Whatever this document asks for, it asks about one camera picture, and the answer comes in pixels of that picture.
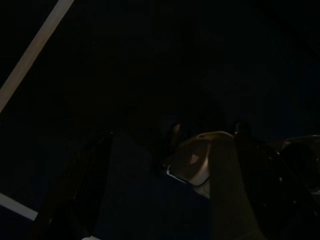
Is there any white flat bar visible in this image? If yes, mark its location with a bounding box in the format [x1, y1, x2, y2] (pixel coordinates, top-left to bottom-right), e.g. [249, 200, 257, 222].
[0, 191, 39, 222]

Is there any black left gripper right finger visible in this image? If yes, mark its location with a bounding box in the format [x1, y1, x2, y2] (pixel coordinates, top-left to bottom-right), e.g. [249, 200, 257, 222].
[209, 135, 266, 240]

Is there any light wooden table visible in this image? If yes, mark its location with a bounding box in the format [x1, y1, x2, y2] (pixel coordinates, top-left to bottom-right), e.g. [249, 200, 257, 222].
[0, 0, 76, 114]

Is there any pale robot foot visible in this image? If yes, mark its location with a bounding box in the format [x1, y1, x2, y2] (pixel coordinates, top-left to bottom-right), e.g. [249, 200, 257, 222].
[163, 130, 236, 194]

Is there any black robot leg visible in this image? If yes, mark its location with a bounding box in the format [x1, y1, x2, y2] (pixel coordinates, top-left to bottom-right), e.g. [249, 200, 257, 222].
[233, 121, 320, 240]

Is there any dark blue carpet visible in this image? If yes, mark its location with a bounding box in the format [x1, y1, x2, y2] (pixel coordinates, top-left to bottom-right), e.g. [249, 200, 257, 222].
[96, 129, 212, 240]

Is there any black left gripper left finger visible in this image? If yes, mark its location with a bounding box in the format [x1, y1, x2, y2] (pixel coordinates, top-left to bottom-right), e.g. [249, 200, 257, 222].
[47, 131, 114, 240]

